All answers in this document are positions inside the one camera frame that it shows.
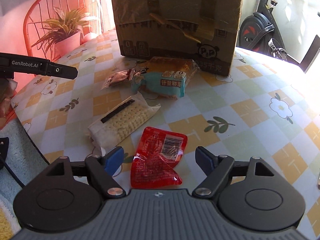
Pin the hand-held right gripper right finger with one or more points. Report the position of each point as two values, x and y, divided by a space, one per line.
203 158

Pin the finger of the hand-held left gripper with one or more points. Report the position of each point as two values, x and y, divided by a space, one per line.
63 71

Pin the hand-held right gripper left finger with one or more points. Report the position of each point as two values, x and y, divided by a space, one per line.
113 158

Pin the red snack packet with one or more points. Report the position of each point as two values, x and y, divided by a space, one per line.
155 165

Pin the brown cardboard box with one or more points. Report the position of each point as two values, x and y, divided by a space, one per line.
175 15

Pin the clear cracker packet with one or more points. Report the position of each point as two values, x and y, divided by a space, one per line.
125 120

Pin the potted green plant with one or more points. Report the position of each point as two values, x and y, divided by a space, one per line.
67 30

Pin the pink round object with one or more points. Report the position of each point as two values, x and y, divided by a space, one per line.
89 37

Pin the orange metal chair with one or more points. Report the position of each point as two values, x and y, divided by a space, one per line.
32 17

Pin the small brown snack packet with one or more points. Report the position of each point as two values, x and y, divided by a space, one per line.
117 77

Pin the checkered floral tablecloth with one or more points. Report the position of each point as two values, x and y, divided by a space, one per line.
225 105

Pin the teal bread packet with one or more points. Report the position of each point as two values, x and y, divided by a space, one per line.
162 85

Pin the orange bread packet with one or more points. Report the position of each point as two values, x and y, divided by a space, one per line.
172 65

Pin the black exercise bike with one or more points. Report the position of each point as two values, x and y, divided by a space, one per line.
257 30

